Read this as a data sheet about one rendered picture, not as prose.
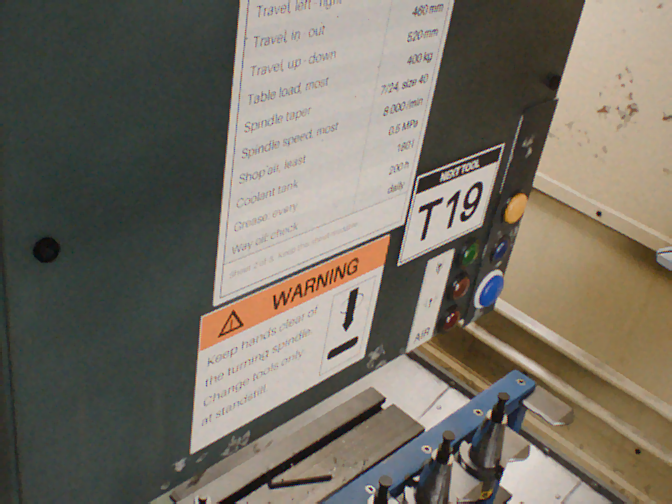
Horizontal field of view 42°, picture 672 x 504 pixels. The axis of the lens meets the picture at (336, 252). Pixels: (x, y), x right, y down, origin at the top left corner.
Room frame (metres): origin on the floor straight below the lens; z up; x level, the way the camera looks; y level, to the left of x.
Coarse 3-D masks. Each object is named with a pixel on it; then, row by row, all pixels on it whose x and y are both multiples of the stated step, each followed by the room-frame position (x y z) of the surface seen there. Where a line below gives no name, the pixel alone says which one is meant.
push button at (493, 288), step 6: (498, 276) 0.61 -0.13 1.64; (492, 282) 0.60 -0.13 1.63; (498, 282) 0.61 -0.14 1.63; (486, 288) 0.60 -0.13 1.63; (492, 288) 0.60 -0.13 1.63; (498, 288) 0.61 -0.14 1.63; (480, 294) 0.60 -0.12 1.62; (486, 294) 0.60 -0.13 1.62; (492, 294) 0.60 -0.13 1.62; (498, 294) 0.61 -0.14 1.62; (480, 300) 0.60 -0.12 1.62; (486, 300) 0.60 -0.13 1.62; (492, 300) 0.60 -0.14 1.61; (486, 306) 0.60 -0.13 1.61
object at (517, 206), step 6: (516, 198) 0.60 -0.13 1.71; (522, 198) 0.61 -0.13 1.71; (510, 204) 0.60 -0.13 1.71; (516, 204) 0.60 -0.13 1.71; (522, 204) 0.61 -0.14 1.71; (510, 210) 0.60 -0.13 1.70; (516, 210) 0.60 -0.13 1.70; (522, 210) 0.61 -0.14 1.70; (510, 216) 0.60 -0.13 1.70; (516, 216) 0.60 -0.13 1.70; (510, 222) 0.60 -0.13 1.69
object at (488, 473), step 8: (464, 440) 0.85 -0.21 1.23; (464, 448) 0.83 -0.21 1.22; (464, 456) 0.82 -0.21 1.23; (504, 456) 0.83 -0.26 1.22; (464, 464) 0.81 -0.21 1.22; (472, 464) 0.81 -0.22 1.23; (504, 464) 0.82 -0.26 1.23; (472, 472) 0.80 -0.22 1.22; (480, 472) 0.80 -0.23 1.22; (488, 472) 0.80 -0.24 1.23; (496, 472) 0.81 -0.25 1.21; (488, 480) 0.80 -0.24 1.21
